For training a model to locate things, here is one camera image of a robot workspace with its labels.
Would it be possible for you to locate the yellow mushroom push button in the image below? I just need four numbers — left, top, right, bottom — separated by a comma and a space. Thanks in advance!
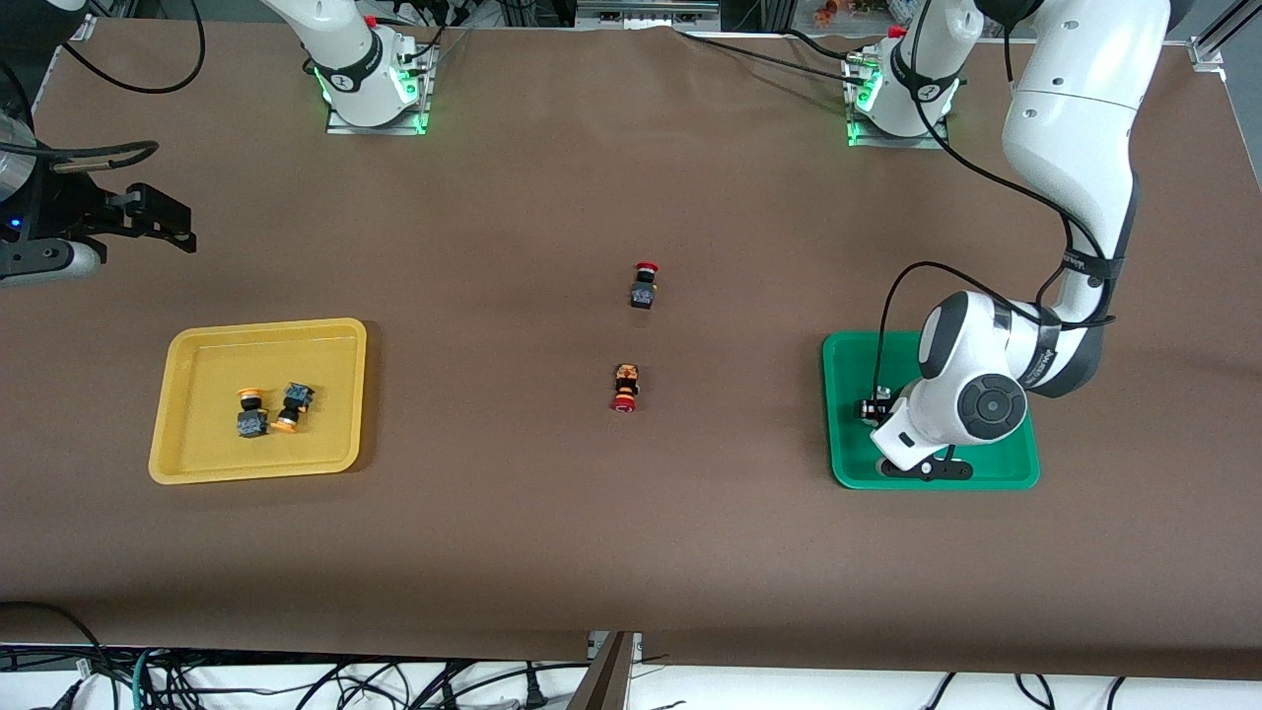
270, 382, 316, 435

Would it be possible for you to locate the yellow push button white label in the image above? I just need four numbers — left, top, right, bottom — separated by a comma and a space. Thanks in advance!
235, 387, 272, 441

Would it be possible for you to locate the green plastic tray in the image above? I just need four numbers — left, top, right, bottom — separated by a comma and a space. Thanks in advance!
821, 330, 1041, 491

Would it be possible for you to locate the yellow plastic tray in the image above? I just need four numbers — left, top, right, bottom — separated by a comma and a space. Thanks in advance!
148, 318, 369, 486

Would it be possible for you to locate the brown table cover sheet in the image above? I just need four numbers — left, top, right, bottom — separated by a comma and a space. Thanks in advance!
0, 18, 1262, 681

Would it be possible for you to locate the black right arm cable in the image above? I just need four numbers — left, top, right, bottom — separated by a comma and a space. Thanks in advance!
0, 0, 208, 174

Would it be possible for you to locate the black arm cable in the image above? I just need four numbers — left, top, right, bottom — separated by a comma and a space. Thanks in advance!
0, 0, 208, 174
873, 0, 1120, 400

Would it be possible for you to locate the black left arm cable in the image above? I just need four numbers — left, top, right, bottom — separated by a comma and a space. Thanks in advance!
873, 0, 1120, 400

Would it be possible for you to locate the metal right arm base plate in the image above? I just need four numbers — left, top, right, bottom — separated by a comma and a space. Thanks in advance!
325, 44, 435, 137

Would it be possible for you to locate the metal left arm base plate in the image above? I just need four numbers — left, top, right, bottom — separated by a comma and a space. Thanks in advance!
845, 54, 955, 149

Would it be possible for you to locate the white metal bracket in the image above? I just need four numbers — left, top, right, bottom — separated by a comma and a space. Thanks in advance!
589, 631, 644, 664

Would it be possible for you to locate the black floor cable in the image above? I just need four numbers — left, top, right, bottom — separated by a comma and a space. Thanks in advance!
0, 602, 111, 696

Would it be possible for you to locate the brown wooden post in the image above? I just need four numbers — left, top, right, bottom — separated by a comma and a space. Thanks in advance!
565, 631, 635, 710

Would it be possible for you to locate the black cable on table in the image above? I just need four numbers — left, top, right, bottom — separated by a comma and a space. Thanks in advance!
673, 28, 869, 90

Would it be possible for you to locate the green floor cable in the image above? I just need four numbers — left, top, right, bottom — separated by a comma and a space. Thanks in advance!
131, 646, 161, 710

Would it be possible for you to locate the aluminium frame profile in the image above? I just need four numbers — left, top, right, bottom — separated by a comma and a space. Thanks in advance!
577, 0, 721, 31

